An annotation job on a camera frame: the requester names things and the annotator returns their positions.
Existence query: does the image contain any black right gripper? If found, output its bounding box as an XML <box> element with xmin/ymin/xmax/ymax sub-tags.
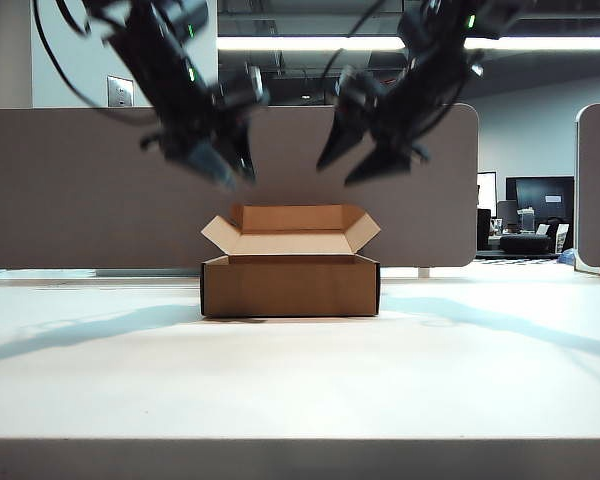
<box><xmin>315</xmin><ymin>74</ymin><xmax>462</xmax><ymax>188</ymax></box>

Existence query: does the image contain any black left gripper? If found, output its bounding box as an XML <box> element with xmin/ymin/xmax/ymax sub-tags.
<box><xmin>139</xmin><ymin>84</ymin><xmax>258</xmax><ymax>192</ymax></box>

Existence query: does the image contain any open brown cardboard box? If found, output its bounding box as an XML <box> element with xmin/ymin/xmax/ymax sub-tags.
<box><xmin>200</xmin><ymin>203</ymin><xmax>382</xmax><ymax>319</ymax></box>

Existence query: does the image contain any long white ceiling light strip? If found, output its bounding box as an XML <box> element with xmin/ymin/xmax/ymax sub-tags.
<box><xmin>216</xmin><ymin>36</ymin><xmax>600</xmax><ymax>52</ymax></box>

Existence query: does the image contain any white-lit computer monitor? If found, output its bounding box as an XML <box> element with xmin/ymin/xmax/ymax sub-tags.
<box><xmin>476</xmin><ymin>171</ymin><xmax>497</xmax><ymax>213</ymax></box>

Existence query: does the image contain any wide grey desk divider panel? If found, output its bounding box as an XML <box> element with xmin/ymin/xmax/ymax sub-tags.
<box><xmin>0</xmin><ymin>103</ymin><xmax>480</xmax><ymax>270</ymax></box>

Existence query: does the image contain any large black display screen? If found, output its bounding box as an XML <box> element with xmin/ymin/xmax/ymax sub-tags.
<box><xmin>504</xmin><ymin>175</ymin><xmax>575</xmax><ymax>226</ymax></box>

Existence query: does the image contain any black round ottoman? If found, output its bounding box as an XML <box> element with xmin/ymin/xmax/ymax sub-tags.
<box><xmin>498</xmin><ymin>233</ymin><xmax>552</xmax><ymax>255</ymax></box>

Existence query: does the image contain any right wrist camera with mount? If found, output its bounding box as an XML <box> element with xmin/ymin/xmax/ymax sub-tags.
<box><xmin>333</xmin><ymin>66</ymin><xmax>389</xmax><ymax>102</ymax></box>

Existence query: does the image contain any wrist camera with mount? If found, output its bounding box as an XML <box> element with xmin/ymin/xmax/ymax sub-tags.
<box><xmin>333</xmin><ymin>66</ymin><xmax>389</xmax><ymax>102</ymax></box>
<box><xmin>213</xmin><ymin>63</ymin><xmax>272</xmax><ymax>109</ymax></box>

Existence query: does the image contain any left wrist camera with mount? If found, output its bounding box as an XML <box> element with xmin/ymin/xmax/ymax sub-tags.
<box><xmin>213</xmin><ymin>63</ymin><xmax>272</xmax><ymax>109</ymax></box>

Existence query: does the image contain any metal wall switch plate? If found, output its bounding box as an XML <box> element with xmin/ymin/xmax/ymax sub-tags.
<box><xmin>106</xmin><ymin>75</ymin><xmax>135</xmax><ymax>108</ymax></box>

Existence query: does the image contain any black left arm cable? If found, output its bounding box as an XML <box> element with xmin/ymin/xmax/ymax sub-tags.
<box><xmin>32</xmin><ymin>0</ymin><xmax>157</xmax><ymax>127</ymax></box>

